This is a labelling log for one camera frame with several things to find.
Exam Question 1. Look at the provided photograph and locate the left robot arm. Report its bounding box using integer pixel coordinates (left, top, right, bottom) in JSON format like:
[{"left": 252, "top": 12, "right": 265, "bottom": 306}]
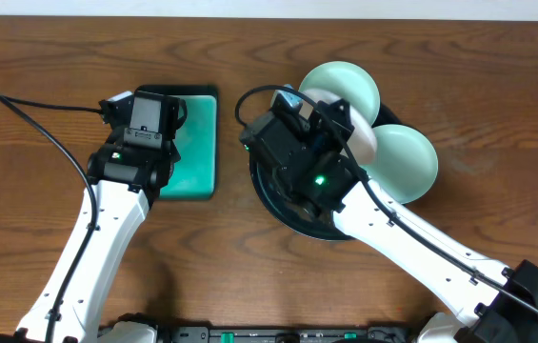
[{"left": 0, "top": 91, "right": 188, "bottom": 342}]

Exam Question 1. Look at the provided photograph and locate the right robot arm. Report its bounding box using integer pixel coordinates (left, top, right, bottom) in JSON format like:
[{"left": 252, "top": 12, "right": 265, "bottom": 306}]
[{"left": 239, "top": 96, "right": 538, "bottom": 342}]

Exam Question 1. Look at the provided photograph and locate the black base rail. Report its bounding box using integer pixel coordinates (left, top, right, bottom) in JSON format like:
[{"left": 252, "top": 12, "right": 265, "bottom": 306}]
[{"left": 164, "top": 326, "right": 411, "bottom": 343}]

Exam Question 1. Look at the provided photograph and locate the round black tray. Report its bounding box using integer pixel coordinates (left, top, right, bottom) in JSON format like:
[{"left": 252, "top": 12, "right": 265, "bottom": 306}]
[{"left": 248, "top": 102, "right": 415, "bottom": 242}]

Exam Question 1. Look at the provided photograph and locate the rectangular dark green tray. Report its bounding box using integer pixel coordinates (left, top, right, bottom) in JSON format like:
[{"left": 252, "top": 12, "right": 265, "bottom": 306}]
[{"left": 138, "top": 85, "right": 219, "bottom": 200}]

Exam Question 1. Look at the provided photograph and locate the white plate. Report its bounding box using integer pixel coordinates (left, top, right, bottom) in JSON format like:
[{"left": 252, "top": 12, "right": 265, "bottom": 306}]
[{"left": 303, "top": 89, "right": 377, "bottom": 165}]

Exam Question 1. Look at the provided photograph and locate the mint green plate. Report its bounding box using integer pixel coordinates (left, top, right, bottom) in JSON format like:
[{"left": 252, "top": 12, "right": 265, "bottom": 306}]
[
  {"left": 362, "top": 124, "right": 439, "bottom": 204},
  {"left": 299, "top": 61, "right": 381, "bottom": 125}
]

